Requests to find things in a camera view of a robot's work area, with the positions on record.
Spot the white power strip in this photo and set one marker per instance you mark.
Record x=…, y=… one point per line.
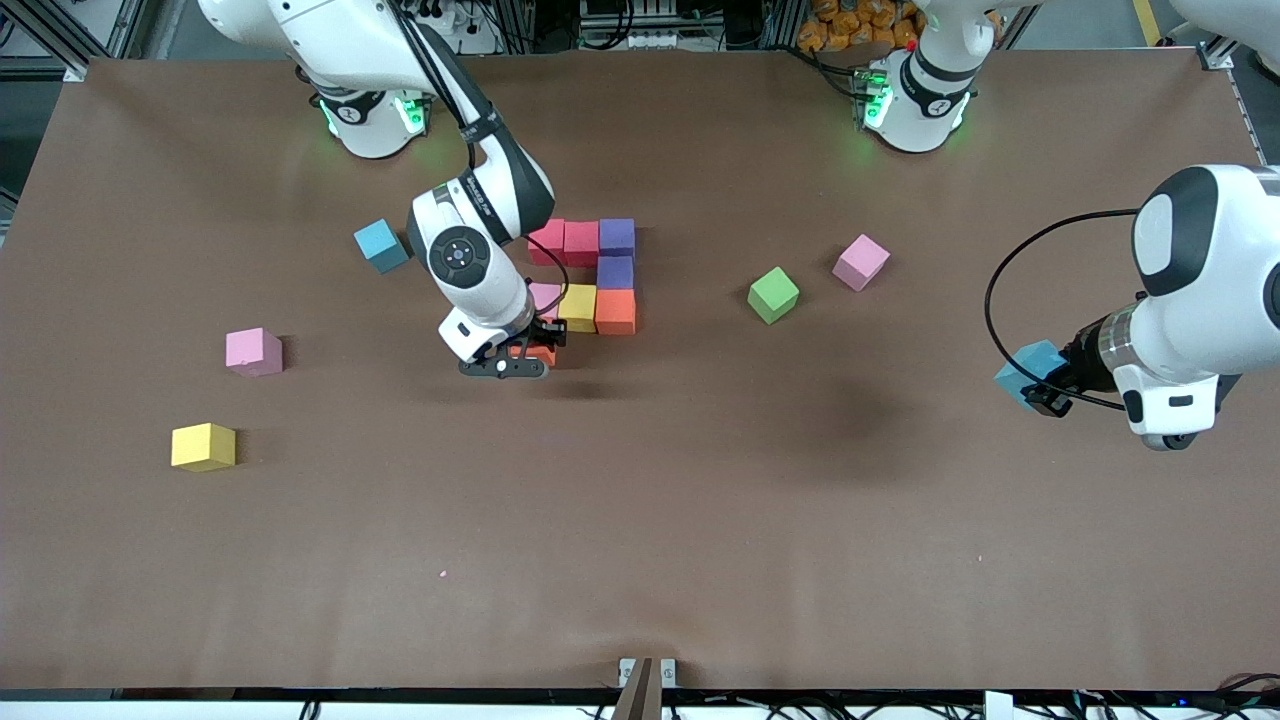
x=470, y=25

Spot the light blue foam block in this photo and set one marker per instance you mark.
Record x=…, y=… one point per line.
x=1030, y=365
x=378, y=245

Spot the red foam block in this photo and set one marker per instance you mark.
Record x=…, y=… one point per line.
x=583, y=244
x=550, y=245

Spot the orange foam block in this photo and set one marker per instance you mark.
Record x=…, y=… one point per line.
x=540, y=352
x=616, y=312

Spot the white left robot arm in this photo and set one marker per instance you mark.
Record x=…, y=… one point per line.
x=1200, y=260

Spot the orange snack bag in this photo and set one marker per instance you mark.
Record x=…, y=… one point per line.
x=860, y=25

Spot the silver aluminium frame profile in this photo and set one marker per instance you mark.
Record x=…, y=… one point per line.
x=90, y=40
x=1215, y=58

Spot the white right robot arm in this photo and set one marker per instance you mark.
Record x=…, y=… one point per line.
x=460, y=255

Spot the yellow foam block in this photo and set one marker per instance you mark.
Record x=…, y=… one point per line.
x=203, y=446
x=578, y=307

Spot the white electronics box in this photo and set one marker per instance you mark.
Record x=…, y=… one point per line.
x=630, y=20

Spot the brown paper table cover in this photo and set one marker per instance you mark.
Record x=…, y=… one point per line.
x=640, y=560

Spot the grey metal camera bracket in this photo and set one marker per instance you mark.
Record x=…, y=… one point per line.
x=645, y=680

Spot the green foam block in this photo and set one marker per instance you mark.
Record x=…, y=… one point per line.
x=773, y=295

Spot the pink foam block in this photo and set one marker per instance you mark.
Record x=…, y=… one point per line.
x=546, y=297
x=253, y=351
x=861, y=262

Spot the purple foam block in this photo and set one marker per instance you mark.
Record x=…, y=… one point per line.
x=614, y=272
x=618, y=238

